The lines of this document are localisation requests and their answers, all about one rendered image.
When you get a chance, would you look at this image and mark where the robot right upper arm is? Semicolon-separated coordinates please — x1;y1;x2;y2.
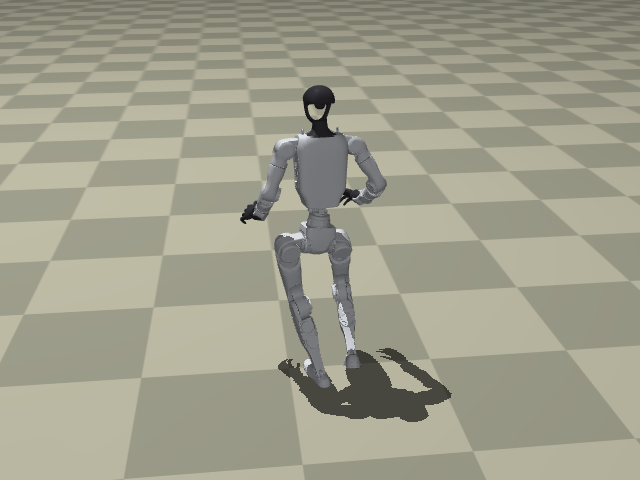
345;135;387;194

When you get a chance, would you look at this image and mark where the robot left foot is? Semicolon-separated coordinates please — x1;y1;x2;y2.
303;359;331;388

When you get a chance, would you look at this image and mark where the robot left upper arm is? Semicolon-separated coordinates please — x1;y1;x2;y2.
262;138;298;202

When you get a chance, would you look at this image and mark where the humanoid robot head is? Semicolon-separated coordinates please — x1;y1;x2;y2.
303;85;336;138

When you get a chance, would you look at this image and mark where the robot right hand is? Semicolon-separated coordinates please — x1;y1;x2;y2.
340;188;360;206

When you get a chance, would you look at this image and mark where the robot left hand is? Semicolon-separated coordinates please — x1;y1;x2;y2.
240;201;262;224

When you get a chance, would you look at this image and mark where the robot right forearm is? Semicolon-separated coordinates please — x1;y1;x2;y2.
352;182;387;205

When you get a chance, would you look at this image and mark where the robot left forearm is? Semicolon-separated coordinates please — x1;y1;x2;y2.
253;183;274;221

